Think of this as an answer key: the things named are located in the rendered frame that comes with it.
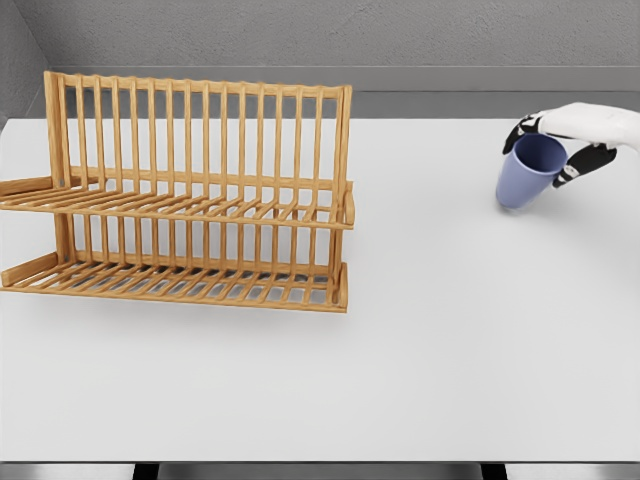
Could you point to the wooden two-tier dish rack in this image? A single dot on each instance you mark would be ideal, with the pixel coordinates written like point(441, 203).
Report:
point(200, 200)

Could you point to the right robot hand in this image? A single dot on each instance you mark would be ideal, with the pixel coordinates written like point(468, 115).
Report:
point(580, 122)

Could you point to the blue cup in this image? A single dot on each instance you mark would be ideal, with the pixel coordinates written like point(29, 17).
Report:
point(527, 172)

